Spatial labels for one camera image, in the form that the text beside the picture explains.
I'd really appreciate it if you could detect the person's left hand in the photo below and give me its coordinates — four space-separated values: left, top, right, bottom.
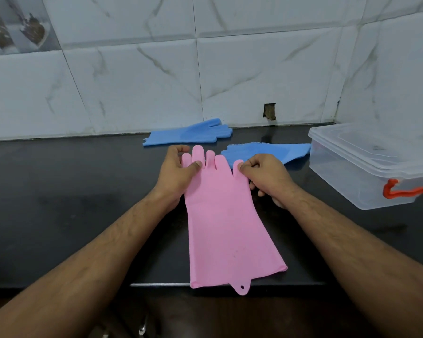
154 144 203 209

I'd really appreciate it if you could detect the person's right hand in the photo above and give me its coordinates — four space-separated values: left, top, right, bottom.
238 153 304 210

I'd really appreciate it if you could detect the pink silicone glove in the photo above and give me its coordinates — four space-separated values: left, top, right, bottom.
181 144 288 296

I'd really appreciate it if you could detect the person's right forearm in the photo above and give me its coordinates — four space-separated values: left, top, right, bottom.
281 188 423 338

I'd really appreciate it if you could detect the person's left forearm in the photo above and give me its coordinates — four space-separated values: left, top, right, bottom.
0 189 184 338

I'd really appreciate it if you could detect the blue bristled silicone glove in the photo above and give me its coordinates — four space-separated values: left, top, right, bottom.
220 141 311 169

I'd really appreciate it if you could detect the blue smooth silicone glove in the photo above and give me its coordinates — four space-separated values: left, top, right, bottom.
143 118 233 147

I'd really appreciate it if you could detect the clear plastic storage box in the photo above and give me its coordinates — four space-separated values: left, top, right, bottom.
308 138 423 211

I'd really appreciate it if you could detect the clear plastic box lid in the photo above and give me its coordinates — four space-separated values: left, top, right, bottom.
308 122 423 179

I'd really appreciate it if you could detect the red box latch handle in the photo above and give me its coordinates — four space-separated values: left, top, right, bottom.
383 176 423 200

